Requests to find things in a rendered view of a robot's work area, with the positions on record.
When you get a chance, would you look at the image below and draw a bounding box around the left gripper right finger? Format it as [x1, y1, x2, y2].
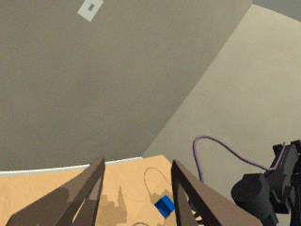
[170, 159, 263, 226]

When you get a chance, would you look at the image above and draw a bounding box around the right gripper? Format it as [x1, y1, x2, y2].
[194, 213, 204, 225]

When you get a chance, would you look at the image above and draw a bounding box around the blue block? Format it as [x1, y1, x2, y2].
[155, 195, 175, 218]

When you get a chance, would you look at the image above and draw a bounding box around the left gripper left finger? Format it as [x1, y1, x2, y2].
[6, 155, 105, 226]

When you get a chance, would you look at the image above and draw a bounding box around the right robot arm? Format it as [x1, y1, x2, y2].
[230, 139, 301, 226]

